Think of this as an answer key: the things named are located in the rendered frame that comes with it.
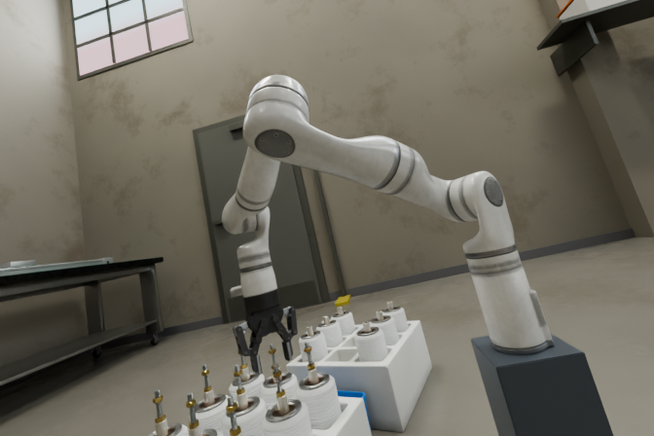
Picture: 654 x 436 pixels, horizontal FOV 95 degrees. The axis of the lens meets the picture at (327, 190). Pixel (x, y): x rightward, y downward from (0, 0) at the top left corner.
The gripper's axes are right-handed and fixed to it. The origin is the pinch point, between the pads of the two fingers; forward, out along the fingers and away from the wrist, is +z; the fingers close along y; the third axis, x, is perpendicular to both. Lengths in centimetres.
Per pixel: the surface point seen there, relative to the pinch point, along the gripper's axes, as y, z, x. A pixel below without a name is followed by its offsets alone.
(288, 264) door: 119, -9, 216
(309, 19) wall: 181, -272, 164
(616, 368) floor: 94, 35, -29
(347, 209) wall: 174, -49, 170
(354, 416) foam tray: 15.9, 18.2, -1.7
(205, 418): -11.3, 11.2, 17.5
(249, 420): -5.1, 11.2, 6.1
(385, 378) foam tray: 35.7, 20.6, 8.0
